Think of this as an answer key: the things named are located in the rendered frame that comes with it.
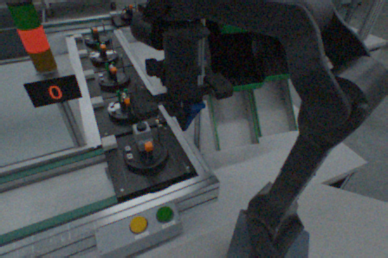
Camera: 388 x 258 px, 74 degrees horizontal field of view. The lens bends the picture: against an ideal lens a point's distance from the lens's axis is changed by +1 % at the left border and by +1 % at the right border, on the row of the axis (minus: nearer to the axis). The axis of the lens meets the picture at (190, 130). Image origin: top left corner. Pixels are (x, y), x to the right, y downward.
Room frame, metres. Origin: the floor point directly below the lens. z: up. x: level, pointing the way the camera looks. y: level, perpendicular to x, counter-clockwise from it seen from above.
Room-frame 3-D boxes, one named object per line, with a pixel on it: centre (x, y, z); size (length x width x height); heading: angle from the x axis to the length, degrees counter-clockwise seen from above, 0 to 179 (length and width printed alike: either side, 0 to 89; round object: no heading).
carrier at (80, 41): (1.46, 0.55, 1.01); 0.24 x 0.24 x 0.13; 24
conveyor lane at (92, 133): (1.00, 0.34, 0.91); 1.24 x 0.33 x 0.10; 24
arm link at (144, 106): (0.39, 0.02, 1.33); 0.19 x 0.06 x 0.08; 114
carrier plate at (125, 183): (0.56, 0.14, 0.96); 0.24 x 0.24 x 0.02; 24
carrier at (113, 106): (0.79, 0.25, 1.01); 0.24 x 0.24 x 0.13; 24
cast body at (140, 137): (0.57, 0.15, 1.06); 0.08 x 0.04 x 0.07; 24
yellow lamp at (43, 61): (0.59, 0.36, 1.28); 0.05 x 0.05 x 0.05
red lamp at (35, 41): (0.59, 0.36, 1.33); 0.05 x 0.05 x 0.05
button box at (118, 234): (0.32, 0.13, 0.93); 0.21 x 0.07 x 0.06; 114
